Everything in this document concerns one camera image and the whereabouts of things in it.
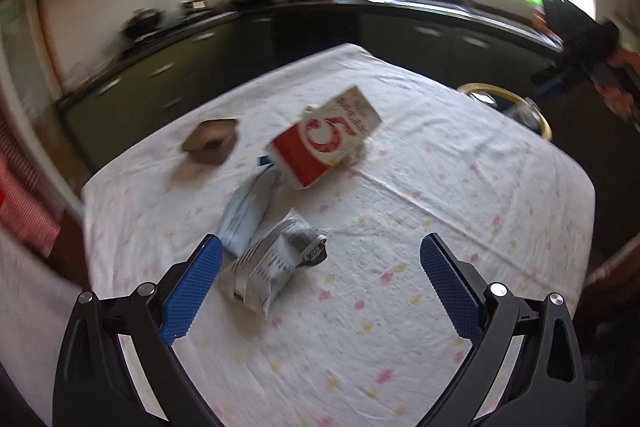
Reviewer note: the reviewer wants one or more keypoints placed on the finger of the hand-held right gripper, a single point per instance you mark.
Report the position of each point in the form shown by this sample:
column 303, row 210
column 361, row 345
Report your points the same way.
column 557, row 83

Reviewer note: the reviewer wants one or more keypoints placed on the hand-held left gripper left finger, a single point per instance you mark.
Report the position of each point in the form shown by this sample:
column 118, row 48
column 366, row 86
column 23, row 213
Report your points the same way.
column 192, row 289

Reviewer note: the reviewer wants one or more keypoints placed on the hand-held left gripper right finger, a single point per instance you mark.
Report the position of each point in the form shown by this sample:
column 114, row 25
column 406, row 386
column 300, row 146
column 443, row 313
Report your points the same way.
column 452, row 292

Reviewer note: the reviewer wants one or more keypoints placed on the clear plastic lid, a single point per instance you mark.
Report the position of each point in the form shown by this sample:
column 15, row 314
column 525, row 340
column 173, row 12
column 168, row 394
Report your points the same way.
column 522, row 114

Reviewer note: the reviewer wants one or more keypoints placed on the yellow rimmed trash bin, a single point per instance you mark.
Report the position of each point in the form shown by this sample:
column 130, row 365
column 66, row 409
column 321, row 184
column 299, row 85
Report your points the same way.
column 500, row 93

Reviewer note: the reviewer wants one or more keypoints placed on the silver foil packet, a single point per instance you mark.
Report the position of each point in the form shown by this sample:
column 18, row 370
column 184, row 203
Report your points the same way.
column 270, row 262

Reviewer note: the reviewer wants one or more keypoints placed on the light blue foil packet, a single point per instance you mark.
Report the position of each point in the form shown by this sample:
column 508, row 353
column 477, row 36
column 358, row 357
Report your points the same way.
column 245, row 212

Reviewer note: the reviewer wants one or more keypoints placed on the red and white milk carton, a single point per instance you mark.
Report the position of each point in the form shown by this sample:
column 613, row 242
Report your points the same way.
column 320, row 142

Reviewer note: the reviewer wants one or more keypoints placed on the white dotted tablecloth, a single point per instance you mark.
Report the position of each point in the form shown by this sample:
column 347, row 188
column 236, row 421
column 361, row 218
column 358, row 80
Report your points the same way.
column 425, row 187

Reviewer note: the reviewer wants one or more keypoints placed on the dark green sink cabinet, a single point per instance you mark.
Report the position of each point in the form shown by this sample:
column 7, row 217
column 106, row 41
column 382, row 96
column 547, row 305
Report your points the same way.
column 450, row 42

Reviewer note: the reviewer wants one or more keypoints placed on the brown plastic tray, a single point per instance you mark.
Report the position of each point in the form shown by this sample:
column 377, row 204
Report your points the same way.
column 210, row 142

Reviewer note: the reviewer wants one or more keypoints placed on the red printed apron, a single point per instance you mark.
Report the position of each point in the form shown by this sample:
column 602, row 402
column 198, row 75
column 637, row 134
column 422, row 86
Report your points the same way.
column 20, row 202

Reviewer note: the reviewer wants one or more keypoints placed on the green kitchen base cabinet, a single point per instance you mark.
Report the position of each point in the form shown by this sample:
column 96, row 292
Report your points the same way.
column 165, row 82

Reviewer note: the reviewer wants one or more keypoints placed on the black gas stove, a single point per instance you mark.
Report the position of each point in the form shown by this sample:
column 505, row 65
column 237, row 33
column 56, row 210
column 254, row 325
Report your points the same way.
column 175, row 29

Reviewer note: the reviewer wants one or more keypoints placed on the black wok with lid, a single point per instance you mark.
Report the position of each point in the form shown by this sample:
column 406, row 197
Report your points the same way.
column 142, row 24

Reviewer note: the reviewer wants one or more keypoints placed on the small dark pot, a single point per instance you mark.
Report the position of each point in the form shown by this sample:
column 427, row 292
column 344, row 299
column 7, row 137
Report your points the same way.
column 194, row 7

